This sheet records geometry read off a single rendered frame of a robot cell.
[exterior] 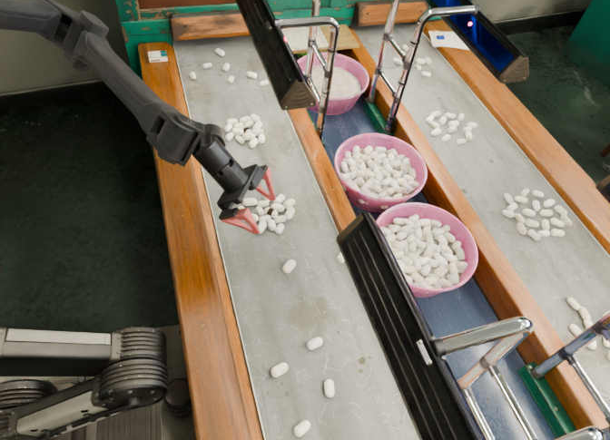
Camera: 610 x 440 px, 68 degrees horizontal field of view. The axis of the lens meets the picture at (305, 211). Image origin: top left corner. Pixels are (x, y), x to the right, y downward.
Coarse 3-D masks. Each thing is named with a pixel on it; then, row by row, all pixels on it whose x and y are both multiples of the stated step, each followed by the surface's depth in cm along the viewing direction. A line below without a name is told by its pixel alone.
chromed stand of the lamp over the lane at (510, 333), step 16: (512, 320) 62; (528, 320) 63; (448, 336) 61; (464, 336) 60; (480, 336) 61; (496, 336) 61; (512, 336) 67; (528, 336) 65; (448, 352) 59; (496, 352) 71; (480, 368) 76; (496, 368) 74; (464, 384) 82; (512, 400) 71; (480, 416) 81; (528, 432) 68; (576, 432) 54; (592, 432) 54
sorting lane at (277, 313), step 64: (192, 64) 157; (256, 64) 160; (256, 192) 123; (320, 192) 125; (256, 256) 110; (320, 256) 112; (256, 320) 100; (320, 320) 101; (256, 384) 91; (320, 384) 92; (384, 384) 94
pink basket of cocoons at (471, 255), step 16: (400, 208) 121; (416, 208) 122; (432, 208) 122; (384, 224) 121; (448, 224) 122; (464, 240) 118; (464, 272) 114; (416, 288) 108; (432, 288) 105; (448, 288) 106
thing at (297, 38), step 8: (288, 32) 168; (296, 32) 168; (304, 32) 169; (320, 32) 170; (288, 40) 164; (296, 40) 165; (304, 40) 165; (320, 40) 166; (296, 48) 162; (304, 48) 162
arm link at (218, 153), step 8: (208, 136) 88; (200, 144) 85; (208, 144) 85; (216, 144) 86; (192, 152) 87; (200, 152) 85; (208, 152) 85; (216, 152) 86; (224, 152) 87; (200, 160) 86; (208, 160) 86; (216, 160) 86; (224, 160) 87; (208, 168) 87; (216, 168) 87
